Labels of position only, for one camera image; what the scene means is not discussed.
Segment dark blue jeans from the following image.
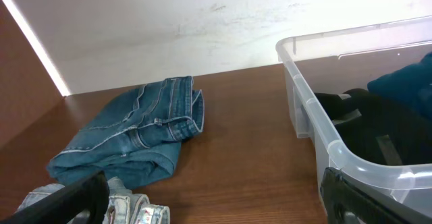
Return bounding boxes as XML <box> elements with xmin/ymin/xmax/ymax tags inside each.
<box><xmin>47</xmin><ymin>76</ymin><xmax>205</xmax><ymax>189</ymax></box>

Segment blue garment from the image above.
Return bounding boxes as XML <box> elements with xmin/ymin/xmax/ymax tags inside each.
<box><xmin>367</xmin><ymin>53</ymin><xmax>431</xmax><ymax>119</ymax></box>

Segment black garment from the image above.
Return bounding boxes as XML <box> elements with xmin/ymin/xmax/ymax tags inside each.
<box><xmin>315</xmin><ymin>88</ymin><xmax>431</xmax><ymax>166</ymax></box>

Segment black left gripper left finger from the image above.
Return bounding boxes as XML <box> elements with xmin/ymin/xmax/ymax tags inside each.
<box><xmin>1</xmin><ymin>171</ymin><xmax>109</xmax><ymax>224</ymax></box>

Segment clear plastic storage container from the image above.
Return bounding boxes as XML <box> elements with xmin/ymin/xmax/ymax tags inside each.
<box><xmin>275</xmin><ymin>16</ymin><xmax>431</xmax><ymax>217</ymax></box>

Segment light blue folded jeans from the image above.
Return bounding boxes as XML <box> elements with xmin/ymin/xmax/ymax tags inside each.
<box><xmin>16</xmin><ymin>177</ymin><xmax>171</xmax><ymax>224</ymax></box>

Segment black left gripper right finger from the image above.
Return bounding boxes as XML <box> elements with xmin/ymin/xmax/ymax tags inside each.
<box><xmin>320</xmin><ymin>167</ymin><xmax>405</xmax><ymax>224</ymax></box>

